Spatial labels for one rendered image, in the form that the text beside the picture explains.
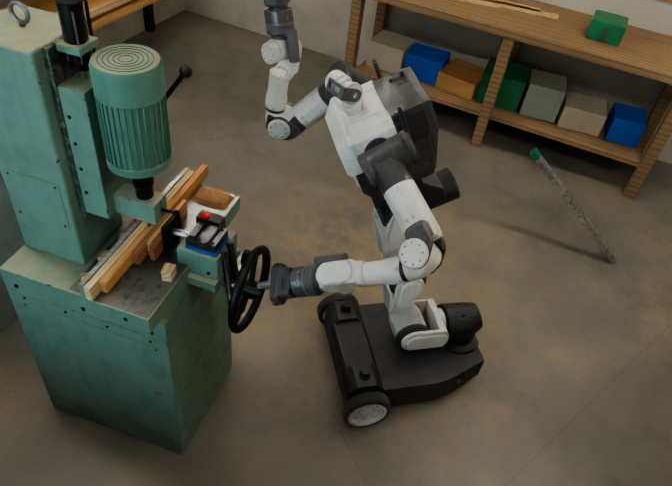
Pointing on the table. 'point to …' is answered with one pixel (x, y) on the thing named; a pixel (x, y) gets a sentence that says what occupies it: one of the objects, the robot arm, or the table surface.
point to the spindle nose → (144, 188)
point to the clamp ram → (172, 231)
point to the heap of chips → (213, 198)
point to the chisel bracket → (126, 197)
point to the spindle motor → (132, 109)
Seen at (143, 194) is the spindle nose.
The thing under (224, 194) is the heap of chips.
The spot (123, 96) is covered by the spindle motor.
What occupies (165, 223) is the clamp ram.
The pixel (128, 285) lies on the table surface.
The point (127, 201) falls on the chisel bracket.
